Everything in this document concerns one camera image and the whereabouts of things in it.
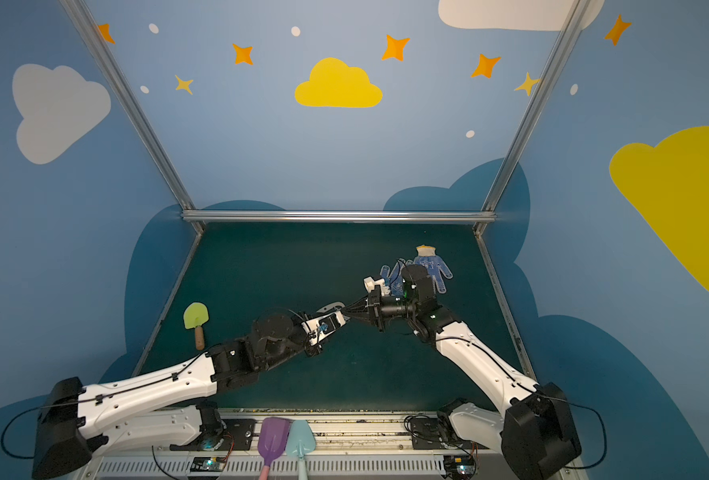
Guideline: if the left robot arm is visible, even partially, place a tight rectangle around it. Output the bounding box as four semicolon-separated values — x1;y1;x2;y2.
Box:
32;310;348;479

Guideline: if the blue dotted glove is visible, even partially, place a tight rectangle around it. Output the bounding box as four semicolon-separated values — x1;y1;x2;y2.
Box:
413;245;453;294
380;258;412;297

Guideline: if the teal toy shovel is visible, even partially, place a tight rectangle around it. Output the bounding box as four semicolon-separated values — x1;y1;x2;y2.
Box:
286;420;316;480

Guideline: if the controller board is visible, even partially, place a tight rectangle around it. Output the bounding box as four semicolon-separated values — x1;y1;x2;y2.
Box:
190;457;224;473
442;456;477;480

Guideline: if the right blue dotted glove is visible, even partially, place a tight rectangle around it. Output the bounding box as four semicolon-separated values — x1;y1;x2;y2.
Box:
413;245;453;294

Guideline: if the right controller board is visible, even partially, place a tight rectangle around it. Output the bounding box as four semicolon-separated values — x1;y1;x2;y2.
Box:
442;456;477;480

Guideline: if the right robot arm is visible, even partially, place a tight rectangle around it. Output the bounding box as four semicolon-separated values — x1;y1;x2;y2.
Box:
342;264;582;479

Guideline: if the left blue dotted glove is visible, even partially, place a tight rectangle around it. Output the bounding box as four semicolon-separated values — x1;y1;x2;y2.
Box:
380;258;412;297

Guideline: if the purple toy shovel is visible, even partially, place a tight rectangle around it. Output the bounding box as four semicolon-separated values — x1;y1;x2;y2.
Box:
258;417;292;480

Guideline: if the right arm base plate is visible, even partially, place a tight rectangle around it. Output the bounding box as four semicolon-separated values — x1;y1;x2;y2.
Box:
403;415;487;451

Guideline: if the left controller board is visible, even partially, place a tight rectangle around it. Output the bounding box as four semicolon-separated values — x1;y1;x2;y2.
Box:
190;457;224;473

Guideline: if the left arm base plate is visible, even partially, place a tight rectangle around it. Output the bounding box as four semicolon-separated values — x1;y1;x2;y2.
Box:
168;418;256;452

